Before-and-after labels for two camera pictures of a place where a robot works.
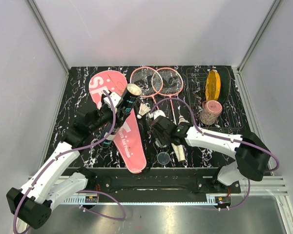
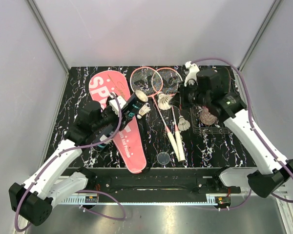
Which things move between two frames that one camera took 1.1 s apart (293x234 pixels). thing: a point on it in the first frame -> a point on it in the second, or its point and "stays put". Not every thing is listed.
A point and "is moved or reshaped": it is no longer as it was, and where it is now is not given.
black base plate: (167, 181) stays put
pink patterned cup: (211, 109) stays put
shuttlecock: (182, 119) stays put
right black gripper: (156, 135) -> (179, 98)
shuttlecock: (144, 108) stays put
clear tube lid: (163, 158) stays put
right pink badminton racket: (169, 82) stays put
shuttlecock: (159, 144) -> (163, 101)
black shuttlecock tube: (132, 92) is moved or reshaped
